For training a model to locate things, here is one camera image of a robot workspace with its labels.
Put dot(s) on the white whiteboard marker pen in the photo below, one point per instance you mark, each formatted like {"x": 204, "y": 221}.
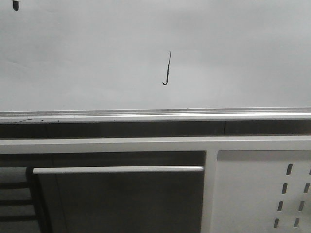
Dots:
{"x": 15, "y": 5}

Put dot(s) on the large whiteboard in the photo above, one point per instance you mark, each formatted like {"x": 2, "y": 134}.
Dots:
{"x": 154, "y": 54}

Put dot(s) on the aluminium whiteboard marker tray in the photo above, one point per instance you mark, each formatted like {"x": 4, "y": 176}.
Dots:
{"x": 140, "y": 115}

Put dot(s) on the dark panel with white bar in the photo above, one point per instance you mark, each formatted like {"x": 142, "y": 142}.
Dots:
{"x": 128, "y": 199}

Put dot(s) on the white perforated metal panel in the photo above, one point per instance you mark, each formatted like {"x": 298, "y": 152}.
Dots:
{"x": 262, "y": 192}

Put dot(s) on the white metal frame stand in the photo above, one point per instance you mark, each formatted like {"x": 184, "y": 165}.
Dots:
{"x": 211, "y": 146}

